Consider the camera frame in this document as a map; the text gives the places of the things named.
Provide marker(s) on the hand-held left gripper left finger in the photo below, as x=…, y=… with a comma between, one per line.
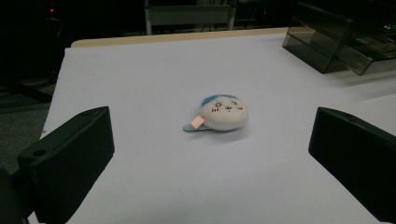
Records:
x=71, y=155

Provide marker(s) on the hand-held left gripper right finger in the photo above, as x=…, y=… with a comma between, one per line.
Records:
x=358, y=155

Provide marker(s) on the dark transparent plastic storage box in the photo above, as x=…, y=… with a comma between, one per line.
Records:
x=342, y=37

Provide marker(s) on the white plush face hair clip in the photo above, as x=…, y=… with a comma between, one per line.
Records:
x=224, y=114

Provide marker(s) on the dark equipment with red light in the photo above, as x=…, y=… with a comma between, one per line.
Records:
x=46, y=21

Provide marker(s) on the white metal frame stand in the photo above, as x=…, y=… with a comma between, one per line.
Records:
x=190, y=15

